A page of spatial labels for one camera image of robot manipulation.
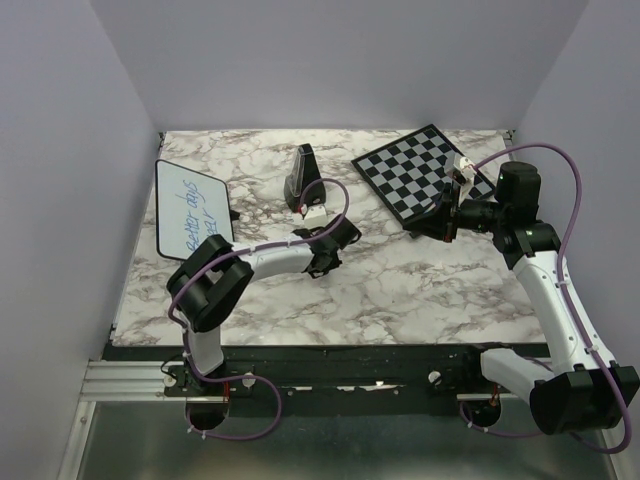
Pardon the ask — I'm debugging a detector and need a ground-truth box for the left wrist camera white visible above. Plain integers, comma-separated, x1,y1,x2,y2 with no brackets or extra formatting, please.
300,204,328,230

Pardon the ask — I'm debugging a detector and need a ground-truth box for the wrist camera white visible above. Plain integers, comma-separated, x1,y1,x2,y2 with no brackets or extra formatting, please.
445,153,476,204
300,204,328,230

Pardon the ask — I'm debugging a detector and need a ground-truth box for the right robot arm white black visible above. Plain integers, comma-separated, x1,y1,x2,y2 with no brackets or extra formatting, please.
407,157,639,435

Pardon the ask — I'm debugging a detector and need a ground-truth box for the purple cable base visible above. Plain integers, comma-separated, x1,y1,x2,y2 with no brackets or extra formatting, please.
458,394,541,439
187,373,287,442

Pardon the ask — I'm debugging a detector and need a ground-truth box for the black metronome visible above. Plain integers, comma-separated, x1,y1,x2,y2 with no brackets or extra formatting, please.
283,143,326,213

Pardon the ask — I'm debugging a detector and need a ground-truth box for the black grey chessboard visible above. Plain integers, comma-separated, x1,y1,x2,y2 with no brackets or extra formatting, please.
351,123,500,226

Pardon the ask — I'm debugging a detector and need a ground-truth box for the whiteboard with black frame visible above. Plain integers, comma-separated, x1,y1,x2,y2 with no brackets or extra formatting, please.
155,159,234,260

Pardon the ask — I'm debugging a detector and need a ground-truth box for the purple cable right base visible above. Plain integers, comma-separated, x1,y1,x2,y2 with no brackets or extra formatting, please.
458,394,541,439

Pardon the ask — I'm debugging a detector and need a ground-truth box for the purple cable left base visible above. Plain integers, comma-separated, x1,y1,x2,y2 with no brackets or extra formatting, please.
187,373,287,442

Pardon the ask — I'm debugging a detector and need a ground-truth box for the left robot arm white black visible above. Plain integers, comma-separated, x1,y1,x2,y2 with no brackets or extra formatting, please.
164,214,362,395

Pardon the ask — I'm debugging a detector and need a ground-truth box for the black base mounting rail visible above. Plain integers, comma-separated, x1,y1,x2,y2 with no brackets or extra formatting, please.
164,345,508,426

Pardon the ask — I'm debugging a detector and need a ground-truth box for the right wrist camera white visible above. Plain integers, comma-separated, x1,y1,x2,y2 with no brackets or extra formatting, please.
445,153,476,204

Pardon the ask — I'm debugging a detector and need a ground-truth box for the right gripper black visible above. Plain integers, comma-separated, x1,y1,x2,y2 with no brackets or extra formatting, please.
404,180,508,242

